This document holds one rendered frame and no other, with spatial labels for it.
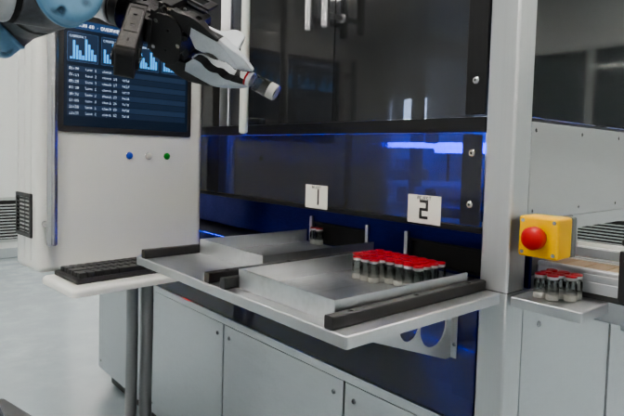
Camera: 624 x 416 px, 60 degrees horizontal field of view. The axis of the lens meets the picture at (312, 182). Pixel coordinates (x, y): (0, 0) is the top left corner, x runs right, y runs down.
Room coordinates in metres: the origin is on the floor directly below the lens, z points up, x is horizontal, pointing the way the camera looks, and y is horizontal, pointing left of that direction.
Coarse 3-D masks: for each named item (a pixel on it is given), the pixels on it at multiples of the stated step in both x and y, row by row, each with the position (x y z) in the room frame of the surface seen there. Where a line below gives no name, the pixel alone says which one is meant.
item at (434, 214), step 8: (408, 200) 1.17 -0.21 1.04; (416, 200) 1.15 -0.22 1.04; (432, 200) 1.12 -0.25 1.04; (440, 200) 1.10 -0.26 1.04; (408, 208) 1.17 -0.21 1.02; (416, 208) 1.15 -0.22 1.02; (432, 208) 1.12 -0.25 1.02; (440, 208) 1.10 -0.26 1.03; (408, 216) 1.17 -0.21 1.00; (416, 216) 1.15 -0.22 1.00; (432, 216) 1.12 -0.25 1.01; (440, 216) 1.10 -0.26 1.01; (432, 224) 1.12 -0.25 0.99
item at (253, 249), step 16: (208, 240) 1.29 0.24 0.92; (224, 240) 1.36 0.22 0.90; (240, 240) 1.39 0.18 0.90; (256, 240) 1.42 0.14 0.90; (272, 240) 1.46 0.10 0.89; (288, 240) 1.49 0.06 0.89; (304, 240) 1.53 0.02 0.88; (224, 256) 1.23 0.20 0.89; (240, 256) 1.18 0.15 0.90; (256, 256) 1.14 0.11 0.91; (272, 256) 1.14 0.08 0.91; (288, 256) 1.17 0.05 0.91; (304, 256) 1.20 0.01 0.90
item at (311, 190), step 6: (306, 186) 1.42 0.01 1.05; (312, 186) 1.40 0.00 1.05; (318, 186) 1.38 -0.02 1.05; (324, 186) 1.37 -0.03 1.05; (306, 192) 1.42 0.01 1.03; (312, 192) 1.40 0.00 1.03; (324, 192) 1.37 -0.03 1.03; (306, 198) 1.42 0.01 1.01; (312, 198) 1.40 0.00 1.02; (318, 198) 1.38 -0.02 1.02; (324, 198) 1.37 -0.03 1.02; (306, 204) 1.42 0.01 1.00; (312, 204) 1.40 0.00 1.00; (318, 204) 1.38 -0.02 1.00; (324, 204) 1.37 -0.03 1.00
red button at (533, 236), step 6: (528, 228) 0.93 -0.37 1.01; (534, 228) 0.92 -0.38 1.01; (540, 228) 0.93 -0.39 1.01; (522, 234) 0.94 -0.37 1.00; (528, 234) 0.93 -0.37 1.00; (534, 234) 0.92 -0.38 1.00; (540, 234) 0.92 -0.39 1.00; (522, 240) 0.94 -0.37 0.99; (528, 240) 0.92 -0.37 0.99; (534, 240) 0.92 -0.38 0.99; (540, 240) 0.91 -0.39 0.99; (528, 246) 0.93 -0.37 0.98; (534, 246) 0.92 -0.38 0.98; (540, 246) 0.92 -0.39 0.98
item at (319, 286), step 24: (288, 264) 1.06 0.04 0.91; (312, 264) 1.10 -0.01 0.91; (336, 264) 1.15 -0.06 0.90; (240, 288) 0.98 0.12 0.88; (264, 288) 0.93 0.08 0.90; (288, 288) 0.88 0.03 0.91; (312, 288) 0.99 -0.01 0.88; (336, 288) 1.00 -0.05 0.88; (360, 288) 1.00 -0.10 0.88; (384, 288) 1.01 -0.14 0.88; (408, 288) 0.90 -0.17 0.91; (432, 288) 0.94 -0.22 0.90; (312, 312) 0.83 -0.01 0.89
